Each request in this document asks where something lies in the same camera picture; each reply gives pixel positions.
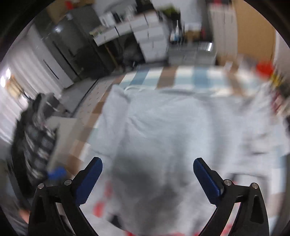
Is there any plaid cloth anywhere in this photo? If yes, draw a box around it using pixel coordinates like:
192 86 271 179
13 93 60 196

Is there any orange bag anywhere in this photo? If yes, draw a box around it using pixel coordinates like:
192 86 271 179
256 60 275 78

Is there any dotted rug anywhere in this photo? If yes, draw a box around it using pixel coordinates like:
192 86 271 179
72 78 114 114

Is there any dark grey refrigerator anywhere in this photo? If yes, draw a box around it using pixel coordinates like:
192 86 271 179
48 6 116 80

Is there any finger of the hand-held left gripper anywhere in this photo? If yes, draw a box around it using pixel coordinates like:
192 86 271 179
47 167 67 181

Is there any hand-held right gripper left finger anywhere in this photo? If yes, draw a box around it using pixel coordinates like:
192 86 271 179
28 157 104 236

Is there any grey printed hoodie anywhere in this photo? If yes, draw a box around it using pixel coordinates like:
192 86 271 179
87 85 290 236

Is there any white desk with drawers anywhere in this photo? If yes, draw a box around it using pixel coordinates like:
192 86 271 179
92 11 169 62

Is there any checked blue brown blanket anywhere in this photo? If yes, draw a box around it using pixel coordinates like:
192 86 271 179
70 65 261 180

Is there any white plastic cabinet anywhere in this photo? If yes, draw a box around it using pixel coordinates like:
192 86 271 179
208 3 239 58

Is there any silver suitcase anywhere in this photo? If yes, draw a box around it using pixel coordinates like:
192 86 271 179
169 42 217 65

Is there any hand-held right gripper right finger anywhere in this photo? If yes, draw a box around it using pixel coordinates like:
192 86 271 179
193 157 269 236

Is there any wooden door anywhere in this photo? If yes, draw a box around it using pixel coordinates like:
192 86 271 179
234 0 276 60

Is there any dark bag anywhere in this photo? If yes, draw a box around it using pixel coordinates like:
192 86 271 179
122 43 146 67

